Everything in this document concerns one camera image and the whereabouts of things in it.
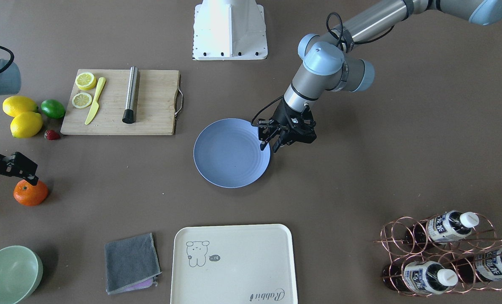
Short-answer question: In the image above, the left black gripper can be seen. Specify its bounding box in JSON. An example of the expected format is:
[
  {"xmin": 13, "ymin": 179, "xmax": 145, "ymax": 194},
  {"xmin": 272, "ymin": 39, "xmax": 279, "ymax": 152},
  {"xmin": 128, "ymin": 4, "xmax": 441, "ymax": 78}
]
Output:
[{"xmin": 257, "ymin": 98, "xmax": 317, "ymax": 153}]

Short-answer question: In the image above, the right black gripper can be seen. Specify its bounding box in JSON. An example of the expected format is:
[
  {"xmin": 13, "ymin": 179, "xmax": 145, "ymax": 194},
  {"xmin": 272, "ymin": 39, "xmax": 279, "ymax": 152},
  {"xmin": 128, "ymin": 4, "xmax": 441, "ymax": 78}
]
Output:
[{"xmin": 0, "ymin": 152, "xmax": 39, "ymax": 185}]

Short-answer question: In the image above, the orange fruit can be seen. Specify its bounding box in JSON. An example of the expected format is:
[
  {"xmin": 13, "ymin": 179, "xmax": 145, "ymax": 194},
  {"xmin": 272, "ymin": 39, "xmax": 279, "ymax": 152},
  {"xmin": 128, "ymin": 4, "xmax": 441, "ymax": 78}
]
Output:
[{"xmin": 13, "ymin": 180, "xmax": 49, "ymax": 206}]

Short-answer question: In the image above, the blue round plate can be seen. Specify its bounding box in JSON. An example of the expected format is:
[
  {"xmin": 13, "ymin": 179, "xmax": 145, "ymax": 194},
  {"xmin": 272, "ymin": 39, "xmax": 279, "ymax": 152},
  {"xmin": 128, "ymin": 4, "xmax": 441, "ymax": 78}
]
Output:
[{"xmin": 193, "ymin": 119, "xmax": 272, "ymax": 188}]

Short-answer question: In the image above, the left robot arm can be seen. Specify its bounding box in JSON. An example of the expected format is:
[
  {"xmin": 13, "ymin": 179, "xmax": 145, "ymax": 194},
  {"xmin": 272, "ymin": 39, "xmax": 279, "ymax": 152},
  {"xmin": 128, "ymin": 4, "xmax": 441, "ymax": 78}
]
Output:
[{"xmin": 251, "ymin": 0, "xmax": 502, "ymax": 152}]

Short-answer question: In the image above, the red strawberry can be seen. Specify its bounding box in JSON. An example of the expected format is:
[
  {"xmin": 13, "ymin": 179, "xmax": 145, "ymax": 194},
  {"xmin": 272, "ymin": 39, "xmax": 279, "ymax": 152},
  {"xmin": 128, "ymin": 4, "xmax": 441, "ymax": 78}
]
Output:
[{"xmin": 43, "ymin": 129, "xmax": 61, "ymax": 141}]

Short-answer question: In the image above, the yellow lemon round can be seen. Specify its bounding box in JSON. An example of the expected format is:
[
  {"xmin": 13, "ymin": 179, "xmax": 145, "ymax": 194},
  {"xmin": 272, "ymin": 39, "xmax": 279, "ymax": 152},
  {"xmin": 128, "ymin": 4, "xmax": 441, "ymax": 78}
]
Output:
[{"xmin": 10, "ymin": 111, "xmax": 43, "ymax": 138}]

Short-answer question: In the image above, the yellow lemon oval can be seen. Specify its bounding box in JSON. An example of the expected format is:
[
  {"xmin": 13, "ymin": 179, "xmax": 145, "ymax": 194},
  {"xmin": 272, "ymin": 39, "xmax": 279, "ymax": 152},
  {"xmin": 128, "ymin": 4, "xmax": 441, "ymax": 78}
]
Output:
[{"xmin": 2, "ymin": 95, "xmax": 38, "ymax": 117}]

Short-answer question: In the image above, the green lime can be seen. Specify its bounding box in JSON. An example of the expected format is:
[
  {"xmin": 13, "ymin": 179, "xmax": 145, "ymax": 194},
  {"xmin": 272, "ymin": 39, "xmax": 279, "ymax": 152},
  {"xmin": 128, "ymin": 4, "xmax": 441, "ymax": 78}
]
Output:
[{"xmin": 40, "ymin": 99, "xmax": 66, "ymax": 119}]

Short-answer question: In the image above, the lemon slice upper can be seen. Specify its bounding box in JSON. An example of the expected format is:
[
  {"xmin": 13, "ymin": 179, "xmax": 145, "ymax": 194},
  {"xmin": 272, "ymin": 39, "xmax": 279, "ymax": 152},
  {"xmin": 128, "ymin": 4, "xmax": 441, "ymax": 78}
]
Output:
[{"xmin": 71, "ymin": 92, "xmax": 93, "ymax": 109}]

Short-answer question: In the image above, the yellow plastic knife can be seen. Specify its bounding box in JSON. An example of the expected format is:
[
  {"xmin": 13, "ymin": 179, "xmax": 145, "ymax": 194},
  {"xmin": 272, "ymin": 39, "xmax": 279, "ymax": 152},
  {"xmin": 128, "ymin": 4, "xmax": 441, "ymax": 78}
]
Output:
[{"xmin": 84, "ymin": 77, "xmax": 106, "ymax": 125}]

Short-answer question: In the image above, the green bowl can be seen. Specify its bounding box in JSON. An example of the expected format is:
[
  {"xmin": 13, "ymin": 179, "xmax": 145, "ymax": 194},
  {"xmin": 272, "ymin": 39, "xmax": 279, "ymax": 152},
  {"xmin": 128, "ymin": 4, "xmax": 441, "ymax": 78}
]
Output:
[{"xmin": 0, "ymin": 246, "xmax": 43, "ymax": 304}]

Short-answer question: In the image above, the lemon half lower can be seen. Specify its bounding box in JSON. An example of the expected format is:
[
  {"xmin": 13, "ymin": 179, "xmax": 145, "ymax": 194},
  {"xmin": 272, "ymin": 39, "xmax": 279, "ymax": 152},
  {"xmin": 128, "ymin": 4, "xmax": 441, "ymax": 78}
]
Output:
[{"xmin": 74, "ymin": 71, "xmax": 97, "ymax": 91}]

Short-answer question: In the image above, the steel muddler black tip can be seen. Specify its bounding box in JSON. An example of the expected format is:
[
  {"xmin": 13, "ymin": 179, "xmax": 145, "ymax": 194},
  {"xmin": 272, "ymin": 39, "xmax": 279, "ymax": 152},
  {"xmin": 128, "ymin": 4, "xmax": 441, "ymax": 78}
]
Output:
[{"xmin": 122, "ymin": 66, "xmax": 140, "ymax": 124}]

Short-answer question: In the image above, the cream rabbit tray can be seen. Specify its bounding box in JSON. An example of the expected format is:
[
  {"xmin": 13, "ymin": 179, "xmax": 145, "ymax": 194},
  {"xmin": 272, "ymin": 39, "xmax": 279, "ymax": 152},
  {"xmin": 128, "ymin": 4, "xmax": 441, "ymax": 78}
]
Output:
[{"xmin": 170, "ymin": 224, "xmax": 299, "ymax": 304}]

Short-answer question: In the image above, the bamboo cutting board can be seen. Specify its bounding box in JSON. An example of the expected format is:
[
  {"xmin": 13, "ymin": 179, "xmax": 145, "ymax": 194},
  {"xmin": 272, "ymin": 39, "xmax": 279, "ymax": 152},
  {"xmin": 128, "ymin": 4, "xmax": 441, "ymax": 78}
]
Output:
[{"xmin": 61, "ymin": 69, "xmax": 180, "ymax": 136}]

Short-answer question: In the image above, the grey folded cloth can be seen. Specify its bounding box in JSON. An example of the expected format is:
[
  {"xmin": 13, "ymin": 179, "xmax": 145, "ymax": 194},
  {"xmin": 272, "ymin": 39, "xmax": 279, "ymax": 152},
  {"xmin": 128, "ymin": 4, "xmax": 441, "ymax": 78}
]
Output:
[{"xmin": 104, "ymin": 232, "xmax": 162, "ymax": 295}]

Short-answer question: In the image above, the dark drink bottle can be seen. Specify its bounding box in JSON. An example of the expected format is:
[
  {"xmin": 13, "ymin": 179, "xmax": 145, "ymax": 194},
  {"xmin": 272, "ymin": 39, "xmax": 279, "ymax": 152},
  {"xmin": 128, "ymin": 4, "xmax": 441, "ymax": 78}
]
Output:
[
  {"xmin": 453, "ymin": 248, "xmax": 502, "ymax": 283},
  {"xmin": 405, "ymin": 210, "xmax": 479, "ymax": 250},
  {"xmin": 382, "ymin": 261, "xmax": 459, "ymax": 296}
]

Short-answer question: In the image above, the dark drink bottle front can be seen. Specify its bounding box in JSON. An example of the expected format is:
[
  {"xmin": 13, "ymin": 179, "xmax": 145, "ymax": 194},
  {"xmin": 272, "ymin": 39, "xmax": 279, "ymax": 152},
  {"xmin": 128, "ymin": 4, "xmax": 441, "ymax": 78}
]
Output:
[{"xmin": 382, "ymin": 261, "xmax": 459, "ymax": 296}]

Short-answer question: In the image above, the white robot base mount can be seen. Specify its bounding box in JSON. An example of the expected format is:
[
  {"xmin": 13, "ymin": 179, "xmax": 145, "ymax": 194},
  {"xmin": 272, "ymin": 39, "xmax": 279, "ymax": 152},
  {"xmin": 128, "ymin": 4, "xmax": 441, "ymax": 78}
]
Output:
[{"xmin": 192, "ymin": 0, "xmax": 268, "ymax": 60}]

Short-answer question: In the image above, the copper wire bottle rack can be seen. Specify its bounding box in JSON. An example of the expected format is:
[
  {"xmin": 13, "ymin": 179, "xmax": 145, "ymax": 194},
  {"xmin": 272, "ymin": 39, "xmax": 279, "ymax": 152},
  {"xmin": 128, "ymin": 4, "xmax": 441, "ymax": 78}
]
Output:
[{"xmin": 379, "ymin": 210, "xmax": 502, "ymax": 297}]

